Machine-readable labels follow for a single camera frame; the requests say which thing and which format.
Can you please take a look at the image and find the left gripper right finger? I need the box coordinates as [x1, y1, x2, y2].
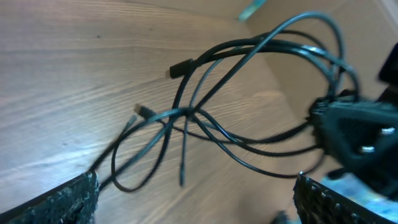
[294, 174, 392, 224]

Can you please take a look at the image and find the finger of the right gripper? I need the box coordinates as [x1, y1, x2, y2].
[309, 98, 397, 199]

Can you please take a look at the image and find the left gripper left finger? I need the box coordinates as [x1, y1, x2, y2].
[1, 171, 100, 224]

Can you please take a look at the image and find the black USB cable long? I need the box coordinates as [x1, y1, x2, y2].
[169, 11, 361, 144]

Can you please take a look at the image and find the black USB cable short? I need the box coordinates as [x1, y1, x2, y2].
[90, 106, 323, 193]

